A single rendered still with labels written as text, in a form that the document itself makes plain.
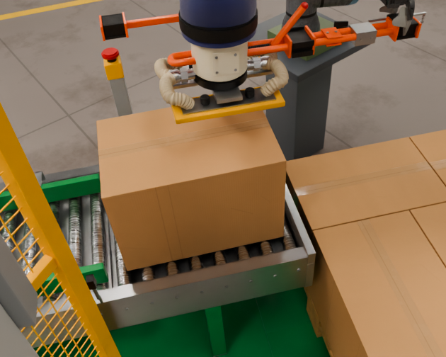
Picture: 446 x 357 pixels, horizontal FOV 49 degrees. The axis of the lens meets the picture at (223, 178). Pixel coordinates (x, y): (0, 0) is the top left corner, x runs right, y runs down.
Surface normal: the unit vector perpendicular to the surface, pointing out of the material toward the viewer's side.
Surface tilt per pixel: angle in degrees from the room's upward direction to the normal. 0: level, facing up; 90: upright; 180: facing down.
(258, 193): 90
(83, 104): 0
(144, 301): 90
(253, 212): 90
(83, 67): 0
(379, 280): 0
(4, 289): 90
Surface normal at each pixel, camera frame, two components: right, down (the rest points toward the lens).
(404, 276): -0.07, -0.70
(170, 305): 0.21, 0.69
